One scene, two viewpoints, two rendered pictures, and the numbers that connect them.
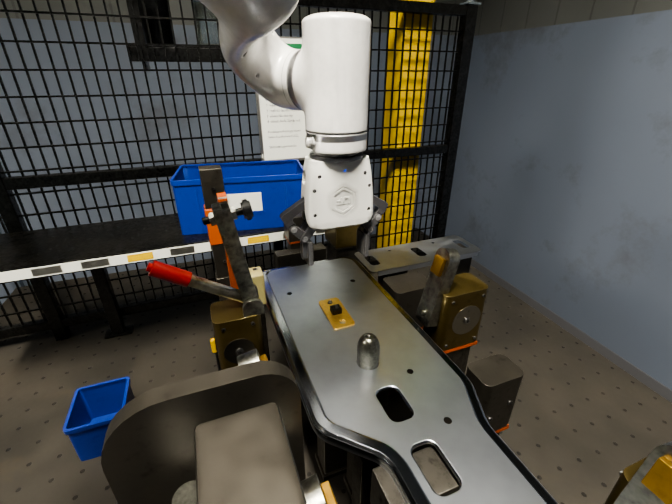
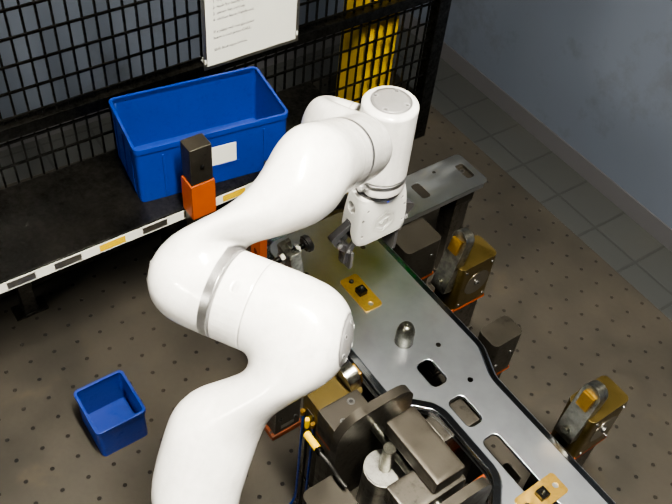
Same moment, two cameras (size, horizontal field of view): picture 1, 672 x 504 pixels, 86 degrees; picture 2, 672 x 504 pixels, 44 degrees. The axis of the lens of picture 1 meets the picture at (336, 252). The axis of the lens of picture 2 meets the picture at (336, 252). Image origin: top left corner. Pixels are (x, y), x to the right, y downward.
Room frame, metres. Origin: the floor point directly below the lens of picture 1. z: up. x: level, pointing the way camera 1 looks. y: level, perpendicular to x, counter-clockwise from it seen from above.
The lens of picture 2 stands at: (-0.38, 0.36, 2.16)
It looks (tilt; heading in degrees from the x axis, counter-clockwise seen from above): 48 degrees down; 341
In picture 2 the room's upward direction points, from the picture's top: 7 degrees clockwise
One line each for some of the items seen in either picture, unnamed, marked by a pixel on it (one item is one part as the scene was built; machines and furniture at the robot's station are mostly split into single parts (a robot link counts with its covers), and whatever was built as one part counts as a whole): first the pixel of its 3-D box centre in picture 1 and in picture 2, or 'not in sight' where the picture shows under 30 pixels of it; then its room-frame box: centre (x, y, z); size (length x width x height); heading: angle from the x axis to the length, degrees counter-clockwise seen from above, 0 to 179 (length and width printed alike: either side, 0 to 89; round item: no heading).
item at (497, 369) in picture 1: (484, 434); (489, 373); (0.39, -0.24, 0.84); 0.10 x 0.05 x 0.29; 111
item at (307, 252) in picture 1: (300, 243); (341, 252); (0.49, 0.05, 1.14); 0.03 x 0.03 x 0.07; 21
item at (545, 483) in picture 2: not in sight; (542, 494); (0.07, -0.17, 1.01); 0.08 x 0.04 x 0.01; 112
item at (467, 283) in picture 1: (450, 359); (458, 308); (0.54, -0.23, 0.87); 0.12 x 0.07 x 0.35; 111
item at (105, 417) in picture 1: (105, 417); (112, 413); (0.50, 0.47, 0.75); 0.11 x 0.10 x 0.09; 21
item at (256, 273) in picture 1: (261, 353); not in sight; (0.54, 0.14, 0.88); 0.04 x 0.04 x 0.37; 21
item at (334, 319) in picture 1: (336, 310); (361, 291); (0.51, 0.00, 1.01); 0.08 x 0.04 x 0.01; 21
